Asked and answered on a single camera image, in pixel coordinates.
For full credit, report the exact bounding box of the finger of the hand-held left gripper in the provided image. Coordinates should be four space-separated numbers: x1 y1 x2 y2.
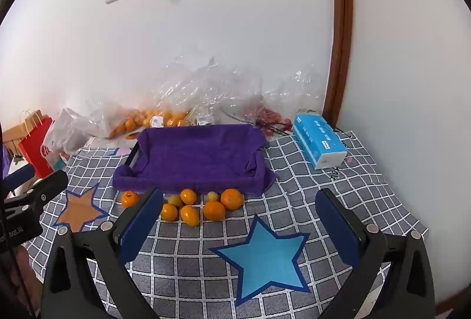
3 164 34 192
5 170 69 213

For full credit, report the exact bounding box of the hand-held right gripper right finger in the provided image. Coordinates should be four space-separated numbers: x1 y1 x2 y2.
314 187 437 319

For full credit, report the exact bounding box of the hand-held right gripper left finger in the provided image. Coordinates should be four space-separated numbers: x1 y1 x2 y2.
40 187 164 319

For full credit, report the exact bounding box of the orange mandarin with stem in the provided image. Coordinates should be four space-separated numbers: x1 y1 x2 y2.
121 190 141 209

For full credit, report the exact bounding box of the small orange mandarin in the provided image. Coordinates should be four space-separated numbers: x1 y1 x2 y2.
160 203 179 222
220 188 245 211
180 188 198 205

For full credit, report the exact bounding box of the oval orange kumquat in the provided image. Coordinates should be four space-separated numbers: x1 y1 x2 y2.
180 205 201 227

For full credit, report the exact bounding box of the large smooth orange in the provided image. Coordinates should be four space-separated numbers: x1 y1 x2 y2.
203 200 226 221

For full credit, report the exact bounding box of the clear bag of red fruits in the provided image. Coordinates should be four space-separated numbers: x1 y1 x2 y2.
221 65 328 137

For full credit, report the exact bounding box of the person's left hand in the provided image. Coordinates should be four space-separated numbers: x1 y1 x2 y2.
16 245 44 305

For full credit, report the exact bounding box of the red paper bag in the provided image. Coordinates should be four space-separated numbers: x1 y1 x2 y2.
18 117 61 178

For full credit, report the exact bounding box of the brown paper bag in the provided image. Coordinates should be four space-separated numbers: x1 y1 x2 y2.
2 109 43 154

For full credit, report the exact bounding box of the grey checked star blanket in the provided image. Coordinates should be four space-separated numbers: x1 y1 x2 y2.
22 131 429 319

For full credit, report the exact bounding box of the white plastic bag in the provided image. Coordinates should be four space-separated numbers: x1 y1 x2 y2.
42 107 92 165

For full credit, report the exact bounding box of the purple towel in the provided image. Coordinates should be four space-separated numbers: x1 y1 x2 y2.
112 123 277 196

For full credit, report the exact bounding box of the pinkish plastic bag of mandarins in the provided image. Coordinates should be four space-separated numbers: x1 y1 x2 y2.
86 98 148 139

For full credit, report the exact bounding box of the blue tissue pack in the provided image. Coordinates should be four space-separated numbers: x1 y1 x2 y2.
292 112 348 170

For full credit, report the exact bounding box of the labelled clear bag of mandarins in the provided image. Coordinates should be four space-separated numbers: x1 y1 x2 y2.
140 58 192 128

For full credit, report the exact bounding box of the black cable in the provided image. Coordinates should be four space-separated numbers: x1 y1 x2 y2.
331 126 354 143

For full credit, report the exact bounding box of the brown wooden door frame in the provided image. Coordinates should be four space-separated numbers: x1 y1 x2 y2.
324 0 354 121

